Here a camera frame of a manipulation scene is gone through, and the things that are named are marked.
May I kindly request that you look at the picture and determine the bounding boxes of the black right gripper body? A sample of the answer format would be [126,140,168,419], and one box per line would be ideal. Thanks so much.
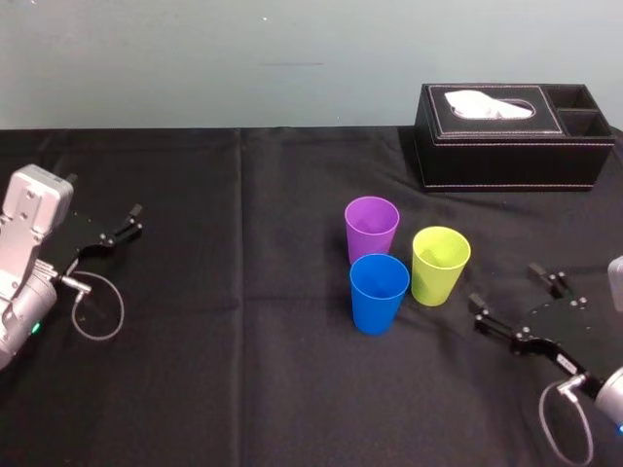
[508,294,623,396]

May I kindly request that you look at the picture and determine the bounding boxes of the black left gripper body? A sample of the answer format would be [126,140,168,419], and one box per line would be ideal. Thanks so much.
[37,208,118,280]

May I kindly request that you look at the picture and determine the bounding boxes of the yellow-green plastic cup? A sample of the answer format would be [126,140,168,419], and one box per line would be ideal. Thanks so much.
[411,226,472,307]

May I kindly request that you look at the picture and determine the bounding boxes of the blue plastic cup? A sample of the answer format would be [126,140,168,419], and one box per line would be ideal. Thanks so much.
[348,253,411,336]

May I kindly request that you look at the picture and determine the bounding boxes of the black leather tissue box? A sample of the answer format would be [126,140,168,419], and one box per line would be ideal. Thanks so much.
[412,83,616,195]

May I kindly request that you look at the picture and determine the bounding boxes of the purple plastic cup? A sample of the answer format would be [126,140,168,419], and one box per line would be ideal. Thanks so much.
[344,196,401,267]

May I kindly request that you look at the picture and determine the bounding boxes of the black tablecloth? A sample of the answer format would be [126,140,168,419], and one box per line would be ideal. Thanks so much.
[0,125,623,467]

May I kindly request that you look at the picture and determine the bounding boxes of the white tissue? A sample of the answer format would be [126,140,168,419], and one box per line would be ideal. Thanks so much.
[445,90,534,120]

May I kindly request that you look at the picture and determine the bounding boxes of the thin left gripper cable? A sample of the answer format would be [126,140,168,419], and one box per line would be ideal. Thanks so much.
[58,271,126,342]

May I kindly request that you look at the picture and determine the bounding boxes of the thin gripper cable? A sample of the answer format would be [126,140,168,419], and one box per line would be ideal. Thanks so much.
[58,271,126,342]
[538,374,596,467]

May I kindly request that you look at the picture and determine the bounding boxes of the thin right gripper cable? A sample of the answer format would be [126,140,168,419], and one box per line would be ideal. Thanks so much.
[538,374,596,467]

